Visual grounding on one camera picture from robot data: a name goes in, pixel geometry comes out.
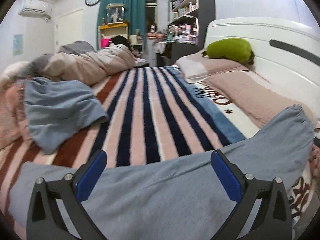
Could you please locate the dark grey bookshelf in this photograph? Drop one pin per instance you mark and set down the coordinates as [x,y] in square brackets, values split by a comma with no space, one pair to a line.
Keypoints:
[186,30]

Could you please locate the grey-blue sweat pants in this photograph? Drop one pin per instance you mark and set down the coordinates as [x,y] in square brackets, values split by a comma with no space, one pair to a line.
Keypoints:
[181,198]

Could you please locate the white closet door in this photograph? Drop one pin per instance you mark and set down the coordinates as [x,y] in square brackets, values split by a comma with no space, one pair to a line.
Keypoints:
[68,28]

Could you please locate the yellow white small shelf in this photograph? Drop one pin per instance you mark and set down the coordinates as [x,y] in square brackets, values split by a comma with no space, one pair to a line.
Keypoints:
[114,33]

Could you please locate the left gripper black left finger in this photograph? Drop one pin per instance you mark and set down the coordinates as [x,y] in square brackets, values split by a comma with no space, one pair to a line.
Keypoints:
[44,220]

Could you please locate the blue wall poster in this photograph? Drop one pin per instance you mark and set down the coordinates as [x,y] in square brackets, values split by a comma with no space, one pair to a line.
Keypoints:
[17,45]

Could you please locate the green plush pillow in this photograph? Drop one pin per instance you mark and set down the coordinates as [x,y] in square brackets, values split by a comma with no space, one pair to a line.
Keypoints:
[234,49]

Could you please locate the white plush toy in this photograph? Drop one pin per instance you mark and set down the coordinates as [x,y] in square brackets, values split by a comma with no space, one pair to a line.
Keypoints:
[11,71]

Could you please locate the white bed headboard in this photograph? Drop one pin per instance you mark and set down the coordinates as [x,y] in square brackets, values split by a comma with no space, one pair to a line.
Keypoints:
[286,53]

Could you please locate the blue denim garment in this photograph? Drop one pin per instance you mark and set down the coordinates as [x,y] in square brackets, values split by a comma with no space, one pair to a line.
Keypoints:
[55,111]

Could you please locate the white display house box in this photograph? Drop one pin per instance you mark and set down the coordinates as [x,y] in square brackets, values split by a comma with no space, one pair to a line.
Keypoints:
[115,13]

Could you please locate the beige grey rumpled duvet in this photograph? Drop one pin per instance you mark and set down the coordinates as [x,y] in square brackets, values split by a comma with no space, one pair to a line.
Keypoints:
[89,67]

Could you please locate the striped plush bed blanket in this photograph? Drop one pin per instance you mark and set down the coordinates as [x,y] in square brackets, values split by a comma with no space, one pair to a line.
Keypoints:
[154,116]

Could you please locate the teal window curtain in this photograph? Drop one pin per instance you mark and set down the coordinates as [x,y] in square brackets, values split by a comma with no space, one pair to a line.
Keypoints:
[134,13]

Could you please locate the pink knitted pillow cover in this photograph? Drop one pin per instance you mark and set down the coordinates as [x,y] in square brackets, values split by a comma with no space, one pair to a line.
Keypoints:
[259,99]

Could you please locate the white air conditioner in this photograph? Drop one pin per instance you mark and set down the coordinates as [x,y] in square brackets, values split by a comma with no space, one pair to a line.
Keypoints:
[35,8]

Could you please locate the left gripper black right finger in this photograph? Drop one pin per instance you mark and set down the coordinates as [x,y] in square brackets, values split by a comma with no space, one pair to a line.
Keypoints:
[273,219]

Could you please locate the pink patterned folded quilt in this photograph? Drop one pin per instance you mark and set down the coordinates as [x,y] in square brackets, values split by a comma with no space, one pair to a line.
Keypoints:
[14,123]

